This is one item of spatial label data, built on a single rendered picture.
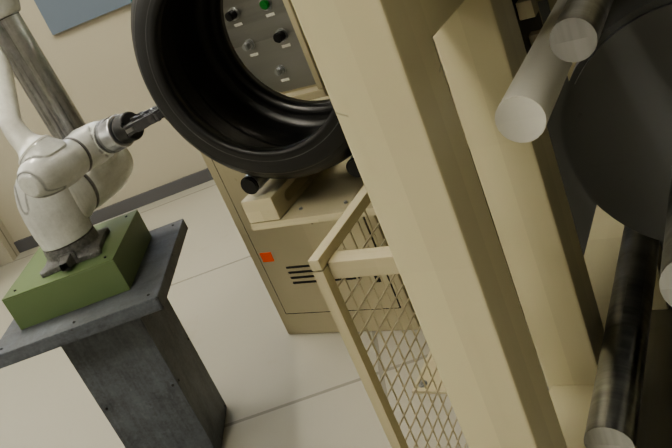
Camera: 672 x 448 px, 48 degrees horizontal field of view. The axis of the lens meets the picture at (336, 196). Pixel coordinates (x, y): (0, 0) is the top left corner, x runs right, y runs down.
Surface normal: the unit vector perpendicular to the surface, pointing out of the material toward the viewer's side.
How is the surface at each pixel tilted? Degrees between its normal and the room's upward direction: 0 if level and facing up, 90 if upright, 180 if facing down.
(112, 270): 90
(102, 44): 90
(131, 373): 90
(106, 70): 90
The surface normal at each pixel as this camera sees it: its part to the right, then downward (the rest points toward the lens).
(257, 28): -0.40, 0.51
